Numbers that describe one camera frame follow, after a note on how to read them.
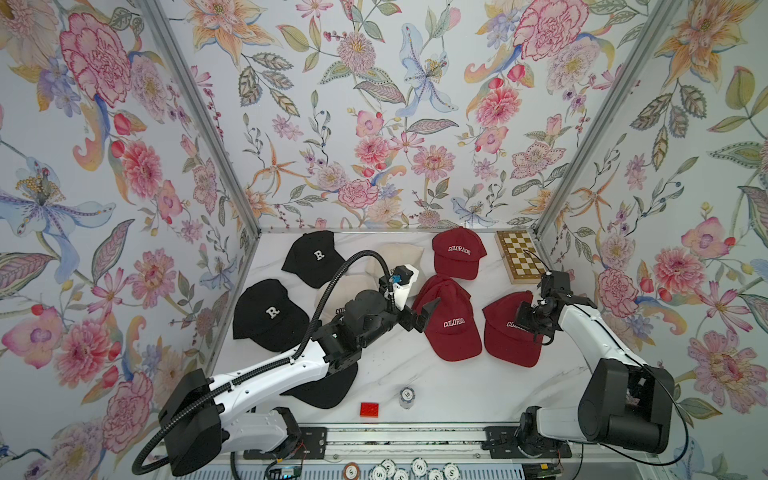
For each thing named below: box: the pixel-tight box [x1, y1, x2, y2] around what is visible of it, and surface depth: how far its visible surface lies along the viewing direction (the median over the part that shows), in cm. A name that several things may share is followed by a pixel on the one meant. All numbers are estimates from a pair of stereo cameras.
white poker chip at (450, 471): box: [442, 462, 461, 480], surface depth 72 cm
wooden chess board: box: [494, 230, 547, 284], surface depth 116 cm
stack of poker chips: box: [399, 387, 415, 409], surface depth 78 cm
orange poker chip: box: [344, 462, 361, 480], surface depth 72 cm
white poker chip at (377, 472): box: [368, 465, 387, 480], surface depth 72 cm
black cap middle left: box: [232, 279, 310, 353], surface depth 93 cm
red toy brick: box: [360, 402, 379, 418], surface depth 80 cm
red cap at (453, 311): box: [413, 275, 478, 331], surface depth 93 cm
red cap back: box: [432, 226, 487, 280], surface depth 112 cm
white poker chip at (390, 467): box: [380, 458, 397, 478], surface depth 72 cm
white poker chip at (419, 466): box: [410, 457, 428, 477], surface depth 73 cm
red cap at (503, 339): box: [482, 291, 543, 367], surface depth 92 cm
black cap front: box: [280, 361, 358, 409], surface depth 81 cm
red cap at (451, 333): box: [412, 275, 483, 361], surface depth 92 cm
